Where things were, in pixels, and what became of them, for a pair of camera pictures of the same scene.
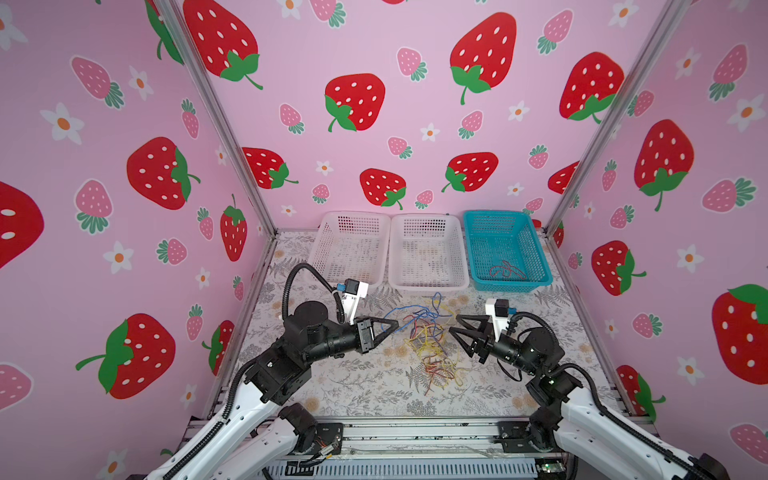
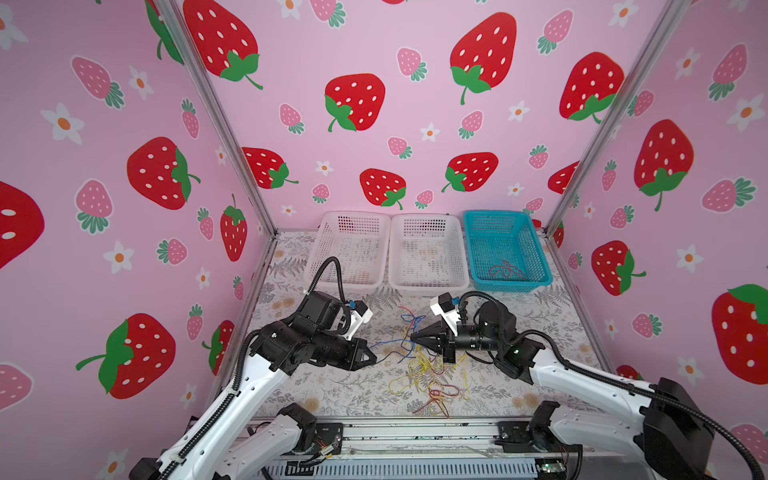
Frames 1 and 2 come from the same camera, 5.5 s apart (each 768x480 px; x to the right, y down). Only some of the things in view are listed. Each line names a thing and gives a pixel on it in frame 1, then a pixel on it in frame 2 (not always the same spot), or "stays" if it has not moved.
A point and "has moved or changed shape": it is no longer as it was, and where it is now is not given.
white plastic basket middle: [427, 253] stays
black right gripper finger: [467, 346] → [449, 355]
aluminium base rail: [417, 448] stays
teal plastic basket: [505, 252] stays
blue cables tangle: [402, 317] → [406, 343]
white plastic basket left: [352, 245] stays
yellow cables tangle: [431, 338] has moved or changed shape
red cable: [507, 270] stays
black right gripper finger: [483, 325] → [430, 337]
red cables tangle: [431, 365] → [433, 394]
